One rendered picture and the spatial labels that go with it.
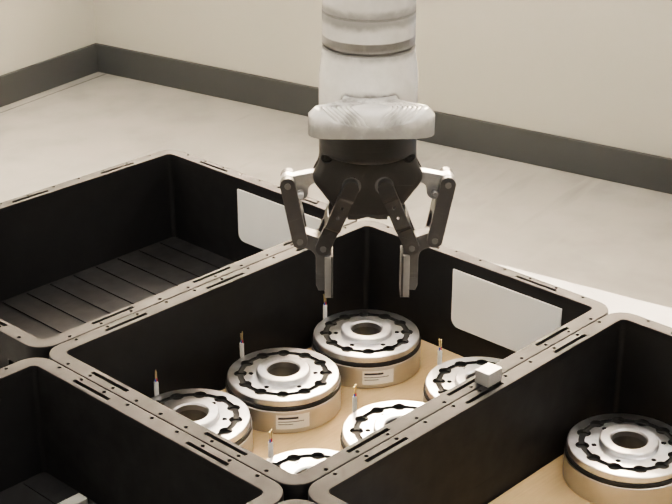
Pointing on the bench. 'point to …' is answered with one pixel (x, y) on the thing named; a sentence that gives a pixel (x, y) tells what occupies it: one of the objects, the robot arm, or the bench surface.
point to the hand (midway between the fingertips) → (366, 276)
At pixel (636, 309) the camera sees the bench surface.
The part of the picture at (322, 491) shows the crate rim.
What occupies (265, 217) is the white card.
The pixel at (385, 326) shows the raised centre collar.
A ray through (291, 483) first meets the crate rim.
